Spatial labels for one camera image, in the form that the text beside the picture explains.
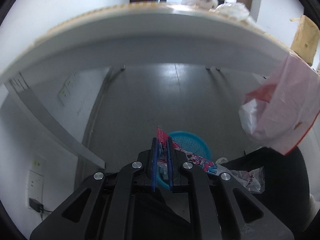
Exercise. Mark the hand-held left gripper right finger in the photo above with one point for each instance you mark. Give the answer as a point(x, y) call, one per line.
point(170, 165)

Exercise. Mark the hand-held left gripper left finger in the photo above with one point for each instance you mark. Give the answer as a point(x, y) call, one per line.
point(154, 165)

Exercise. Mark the blue plastic basket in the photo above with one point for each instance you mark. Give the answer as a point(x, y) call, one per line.
point(190, 142)

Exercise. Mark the red printed plastic wrapper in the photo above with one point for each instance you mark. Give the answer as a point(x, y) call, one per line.
point(200, 160)

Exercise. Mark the pink white plastic bag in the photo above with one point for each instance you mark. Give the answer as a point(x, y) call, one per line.
point(287, 105)

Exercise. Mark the clear crumpled wrapper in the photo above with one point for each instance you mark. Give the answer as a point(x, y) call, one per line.
point(250, 180)

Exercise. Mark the white table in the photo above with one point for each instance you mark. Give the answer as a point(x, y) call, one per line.
point(150, 42)

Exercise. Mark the black power adapter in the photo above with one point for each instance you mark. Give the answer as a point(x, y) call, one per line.
point(36, 205)

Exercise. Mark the clear plastic bag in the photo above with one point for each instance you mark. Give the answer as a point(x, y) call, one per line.
point(233, 11)

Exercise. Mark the brown paper envelope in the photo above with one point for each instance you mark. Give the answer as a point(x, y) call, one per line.
point(306, 40)

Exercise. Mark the white wall socket panel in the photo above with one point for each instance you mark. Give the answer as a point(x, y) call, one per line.
point(67, 88)

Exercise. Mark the white wall outlet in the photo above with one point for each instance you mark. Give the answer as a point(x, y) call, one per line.
point(36, 182)

